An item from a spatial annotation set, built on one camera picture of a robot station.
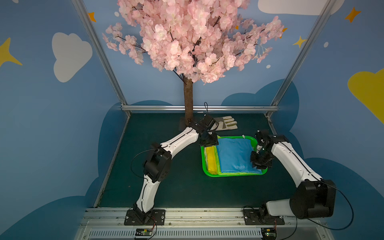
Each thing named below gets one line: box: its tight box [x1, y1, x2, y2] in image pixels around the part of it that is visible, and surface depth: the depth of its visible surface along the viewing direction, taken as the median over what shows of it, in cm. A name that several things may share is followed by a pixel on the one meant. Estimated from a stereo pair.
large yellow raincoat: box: [205, 146, 218, 175], surface depth 90 cm
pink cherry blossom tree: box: [102, 0, 285, 122], surface depth 56 cm
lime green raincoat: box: [213, 145, 227, 176], surface depth 83 cm
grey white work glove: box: [214, 115, 238, 131], surface depth 117 cm
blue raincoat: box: [217, 138, 262, 174], surface depth 86 cm
